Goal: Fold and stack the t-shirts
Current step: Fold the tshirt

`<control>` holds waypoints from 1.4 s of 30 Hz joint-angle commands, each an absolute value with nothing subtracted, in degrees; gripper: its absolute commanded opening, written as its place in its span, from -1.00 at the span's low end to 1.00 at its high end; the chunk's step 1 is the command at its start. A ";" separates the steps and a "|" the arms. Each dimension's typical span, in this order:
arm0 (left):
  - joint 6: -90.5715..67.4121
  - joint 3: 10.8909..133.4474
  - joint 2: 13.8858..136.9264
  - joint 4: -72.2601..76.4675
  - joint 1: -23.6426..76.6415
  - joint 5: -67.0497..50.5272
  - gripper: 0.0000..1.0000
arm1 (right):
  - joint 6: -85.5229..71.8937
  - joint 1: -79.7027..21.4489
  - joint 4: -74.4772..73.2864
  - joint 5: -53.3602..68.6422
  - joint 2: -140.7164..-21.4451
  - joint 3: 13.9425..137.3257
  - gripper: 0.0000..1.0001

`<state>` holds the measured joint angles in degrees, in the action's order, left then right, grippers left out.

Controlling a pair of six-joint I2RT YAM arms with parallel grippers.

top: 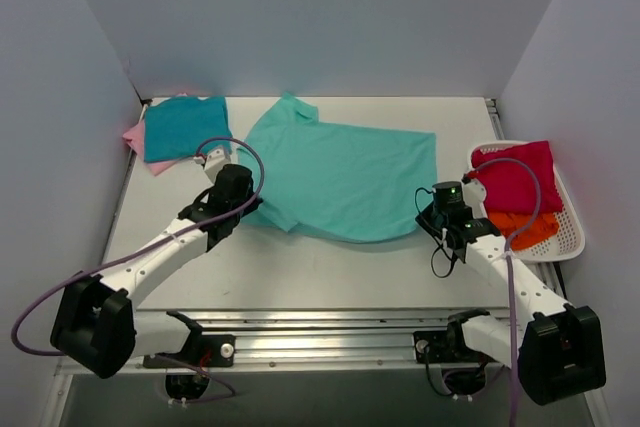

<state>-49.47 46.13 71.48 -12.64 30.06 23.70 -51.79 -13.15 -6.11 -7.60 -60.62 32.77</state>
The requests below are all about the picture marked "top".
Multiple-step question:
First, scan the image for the white plastic laundry basket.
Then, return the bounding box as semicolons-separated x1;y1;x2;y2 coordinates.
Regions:
468;140;585;263

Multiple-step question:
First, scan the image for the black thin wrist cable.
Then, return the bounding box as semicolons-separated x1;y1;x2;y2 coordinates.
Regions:
413;186;460;279

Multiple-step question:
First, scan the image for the orange t-shirt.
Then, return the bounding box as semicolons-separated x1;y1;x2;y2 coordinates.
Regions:
488;212;559;251

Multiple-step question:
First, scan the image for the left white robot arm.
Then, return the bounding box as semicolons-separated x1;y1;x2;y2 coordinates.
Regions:
50;164;260;379

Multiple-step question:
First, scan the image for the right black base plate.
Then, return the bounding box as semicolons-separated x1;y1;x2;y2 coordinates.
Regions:
412;329;495;365

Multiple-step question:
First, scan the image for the folded teal t-shirt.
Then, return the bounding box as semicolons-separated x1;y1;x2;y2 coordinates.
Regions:
143;95;234;164

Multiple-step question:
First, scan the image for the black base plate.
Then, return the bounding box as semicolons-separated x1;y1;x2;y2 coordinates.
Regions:
142;334;236;369
412;329;495;365

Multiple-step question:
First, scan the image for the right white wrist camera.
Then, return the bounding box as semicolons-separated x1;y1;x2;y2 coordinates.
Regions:
461;172;487;207

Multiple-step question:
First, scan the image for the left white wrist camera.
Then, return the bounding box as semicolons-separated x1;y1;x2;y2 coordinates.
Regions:
193;146;231;183

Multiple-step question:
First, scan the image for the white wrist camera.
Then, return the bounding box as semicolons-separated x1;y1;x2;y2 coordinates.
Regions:
193;146;231;183
461;172;487;207

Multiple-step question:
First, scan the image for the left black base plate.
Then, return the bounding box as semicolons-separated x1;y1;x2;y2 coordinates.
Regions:
142;334;236;369

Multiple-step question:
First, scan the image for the crimson red t-shirt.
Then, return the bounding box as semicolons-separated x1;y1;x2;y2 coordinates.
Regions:
471;141;563;214

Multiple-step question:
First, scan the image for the aluminium rail frame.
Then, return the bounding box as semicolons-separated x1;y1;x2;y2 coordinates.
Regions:
38;96;612;427

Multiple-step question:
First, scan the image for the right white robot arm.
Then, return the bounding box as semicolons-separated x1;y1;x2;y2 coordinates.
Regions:
416;181;606;405

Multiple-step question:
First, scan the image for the folded pink t-shirt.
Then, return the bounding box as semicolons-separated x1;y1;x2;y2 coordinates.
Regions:
122;91;211;177

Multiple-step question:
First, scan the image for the mint green t-shirt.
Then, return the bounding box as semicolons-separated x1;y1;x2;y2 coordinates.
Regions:
237;94;437;243

